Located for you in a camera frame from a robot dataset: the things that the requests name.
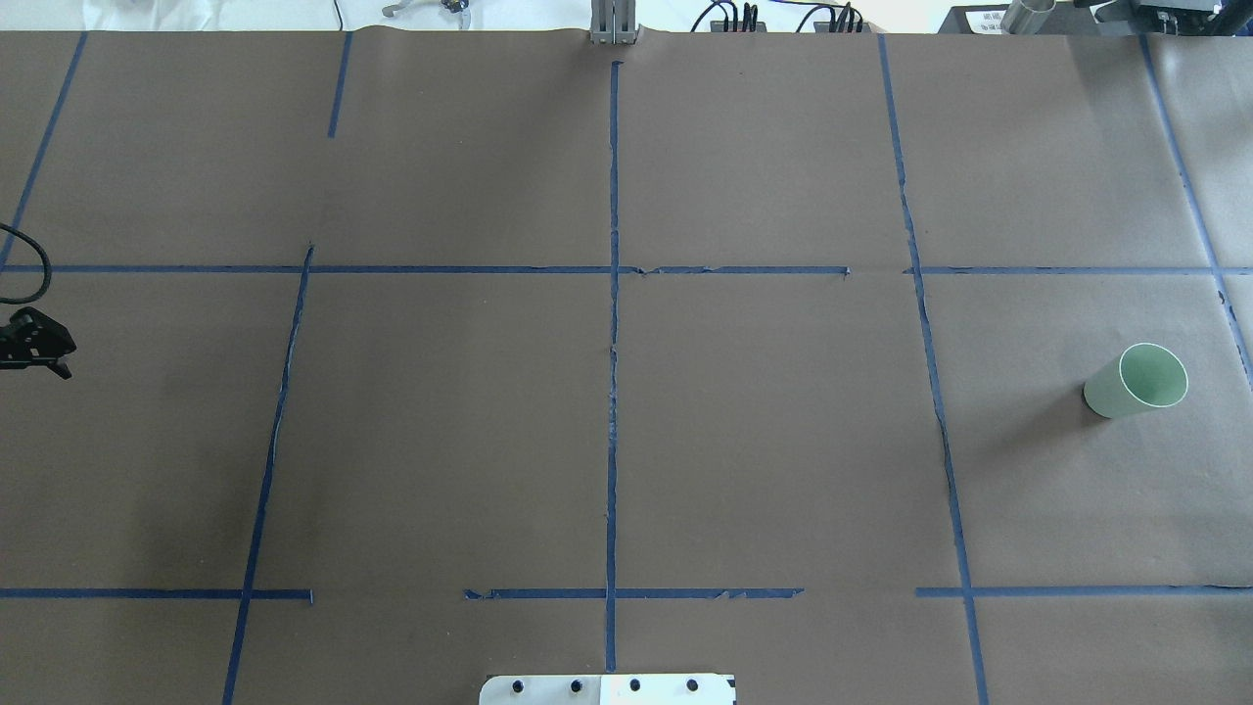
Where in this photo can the light green cup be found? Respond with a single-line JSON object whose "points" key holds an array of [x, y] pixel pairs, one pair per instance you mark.
{"points": [[1142, 378]]}

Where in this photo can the small metal cup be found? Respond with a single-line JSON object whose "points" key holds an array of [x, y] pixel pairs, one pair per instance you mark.
{"points": [[1026, 17]]}

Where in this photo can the long grabber stick tool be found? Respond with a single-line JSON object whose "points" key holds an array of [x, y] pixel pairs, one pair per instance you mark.
{"points": [[459, 10]]}

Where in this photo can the aluminium frame post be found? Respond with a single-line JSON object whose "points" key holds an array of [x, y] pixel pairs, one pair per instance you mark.
{"points": [[613, 22]]}

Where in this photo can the white central pedestal column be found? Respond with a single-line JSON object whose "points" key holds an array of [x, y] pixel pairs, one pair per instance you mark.
{"points": [[664, 688]]}

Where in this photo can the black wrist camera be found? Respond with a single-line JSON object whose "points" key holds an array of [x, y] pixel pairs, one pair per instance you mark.
{"points": [[33, 339]]}

